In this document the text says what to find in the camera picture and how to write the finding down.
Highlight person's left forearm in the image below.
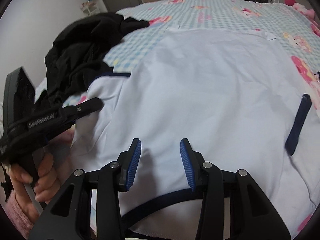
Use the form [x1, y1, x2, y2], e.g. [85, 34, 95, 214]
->
[0, 190, 35, 235]

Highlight blue checkered printed blanket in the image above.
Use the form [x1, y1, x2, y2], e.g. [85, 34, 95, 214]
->
[32, 0, 320, 240]

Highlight white t-shirt with navy trim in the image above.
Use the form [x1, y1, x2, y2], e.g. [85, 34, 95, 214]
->
[70, 29, 320, 238]

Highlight pink plush toy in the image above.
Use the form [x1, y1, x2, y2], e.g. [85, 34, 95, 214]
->
[285, 0, 315, 19]

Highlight white rack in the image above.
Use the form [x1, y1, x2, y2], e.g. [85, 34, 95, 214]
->
[81, 1, 99, 18]

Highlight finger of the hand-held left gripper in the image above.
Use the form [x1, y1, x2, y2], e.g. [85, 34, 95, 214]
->
[60, 97, 104, 126]

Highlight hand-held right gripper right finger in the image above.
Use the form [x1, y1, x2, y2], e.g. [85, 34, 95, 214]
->
[179, 137, 293, 240]

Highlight person's left hand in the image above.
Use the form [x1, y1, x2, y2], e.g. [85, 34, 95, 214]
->
[9, 152, 62, 205]

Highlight black clothes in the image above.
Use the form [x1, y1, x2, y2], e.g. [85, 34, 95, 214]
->
[35, 12, 149, 105]

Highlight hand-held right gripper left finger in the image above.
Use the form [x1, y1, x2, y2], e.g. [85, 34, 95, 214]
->
[32, 137, 142, 240]

